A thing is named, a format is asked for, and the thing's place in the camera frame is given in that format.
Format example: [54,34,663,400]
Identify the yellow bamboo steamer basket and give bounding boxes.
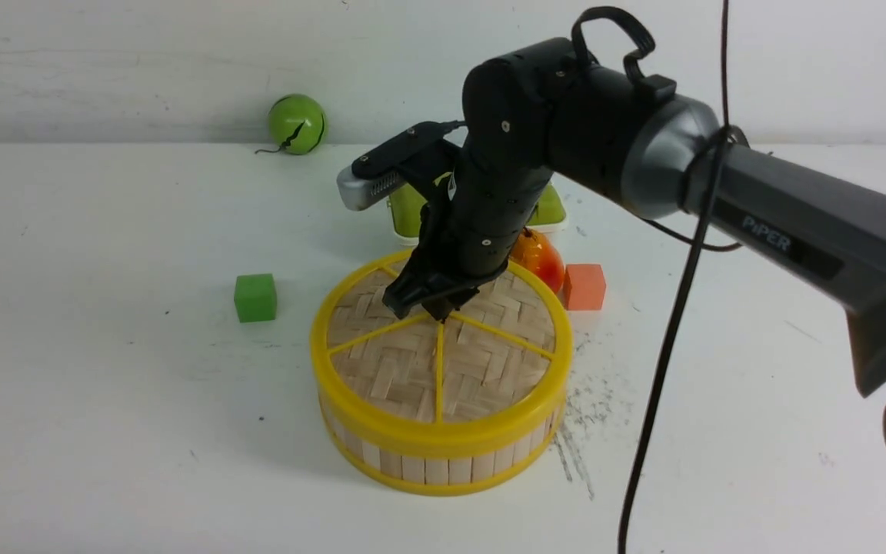
[318,392,565,496]

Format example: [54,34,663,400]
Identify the black hanging cable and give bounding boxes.
[617,0,751,554]

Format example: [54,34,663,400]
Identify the green toy ball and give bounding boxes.
[255,94,329,155]

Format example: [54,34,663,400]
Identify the green cube block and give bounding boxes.
[233,273,278,324]

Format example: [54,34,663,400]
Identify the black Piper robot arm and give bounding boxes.
[351,28,886,442]

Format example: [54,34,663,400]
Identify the green lidded storage box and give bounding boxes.
[388,182,568,246]

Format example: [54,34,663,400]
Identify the yellow woven steamer lid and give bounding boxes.
[310,252,574,459]

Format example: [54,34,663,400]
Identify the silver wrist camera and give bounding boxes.
[336,121,463,212]

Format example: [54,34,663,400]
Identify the orange cube block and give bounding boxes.
[562,264,606,312]

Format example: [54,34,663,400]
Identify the orange toy pear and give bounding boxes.
[510,227,565,293]

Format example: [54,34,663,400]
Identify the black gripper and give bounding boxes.
[383,138,552,322]

